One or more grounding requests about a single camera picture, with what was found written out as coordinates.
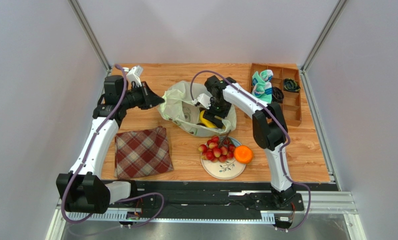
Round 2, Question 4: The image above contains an aluminium frame rail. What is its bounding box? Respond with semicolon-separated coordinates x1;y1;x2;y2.
47;190;366;240

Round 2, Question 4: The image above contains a wrist white camera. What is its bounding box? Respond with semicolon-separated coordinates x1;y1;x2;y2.
192;93;212;109
122;65;144;88

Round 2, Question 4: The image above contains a white plastic bag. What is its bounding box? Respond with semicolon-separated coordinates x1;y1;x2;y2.
157;80;237;137

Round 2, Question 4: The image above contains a blue and cream plate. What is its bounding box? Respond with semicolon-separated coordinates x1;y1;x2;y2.
200;138;247;180

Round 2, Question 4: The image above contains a black green coiled cable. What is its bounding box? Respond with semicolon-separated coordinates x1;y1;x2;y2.
283;78;301;93

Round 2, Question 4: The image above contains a yellow fake banana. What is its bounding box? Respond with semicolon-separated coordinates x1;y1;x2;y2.
199;110;218;129

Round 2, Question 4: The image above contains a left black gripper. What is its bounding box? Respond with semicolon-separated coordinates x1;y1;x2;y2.
120;81;165;111

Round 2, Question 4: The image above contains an orange fake fruit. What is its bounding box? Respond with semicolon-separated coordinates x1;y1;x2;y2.
233;145;254;165

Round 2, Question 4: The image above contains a red plaid cloth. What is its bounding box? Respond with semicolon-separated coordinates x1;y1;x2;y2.
114;126;174;180

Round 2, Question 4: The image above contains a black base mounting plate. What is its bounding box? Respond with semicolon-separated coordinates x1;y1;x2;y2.
75;180;339;221

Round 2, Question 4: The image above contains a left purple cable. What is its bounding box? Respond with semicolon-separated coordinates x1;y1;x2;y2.
60;63;165;229

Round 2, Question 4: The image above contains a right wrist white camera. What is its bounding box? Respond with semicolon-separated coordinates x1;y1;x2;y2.
192;93;212;109

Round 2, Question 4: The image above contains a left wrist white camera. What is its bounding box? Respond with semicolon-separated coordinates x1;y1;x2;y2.
122;65;144;88

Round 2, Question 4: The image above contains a red fake strawberry bunch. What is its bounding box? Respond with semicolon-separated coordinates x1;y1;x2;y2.
198;136;237;163

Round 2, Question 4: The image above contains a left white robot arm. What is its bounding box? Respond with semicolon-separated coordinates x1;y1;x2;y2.
56;75;165;214

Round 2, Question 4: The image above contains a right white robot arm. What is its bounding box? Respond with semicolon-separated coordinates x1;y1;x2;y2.
203;76;296;209

